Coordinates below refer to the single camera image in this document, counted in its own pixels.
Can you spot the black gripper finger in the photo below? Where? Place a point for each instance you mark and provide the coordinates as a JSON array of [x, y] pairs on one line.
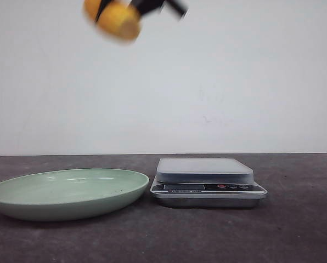
[[102, 5], [146, 6]]

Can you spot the silver digital kitchen scale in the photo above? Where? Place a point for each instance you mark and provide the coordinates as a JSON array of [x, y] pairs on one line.
[[206, 183]]

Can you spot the yellow corn cob piece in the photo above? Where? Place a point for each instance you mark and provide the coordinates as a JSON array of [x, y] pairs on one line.
[[119, 20]]

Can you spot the light green plate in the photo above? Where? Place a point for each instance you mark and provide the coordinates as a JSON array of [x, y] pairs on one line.
[[73, 194]]

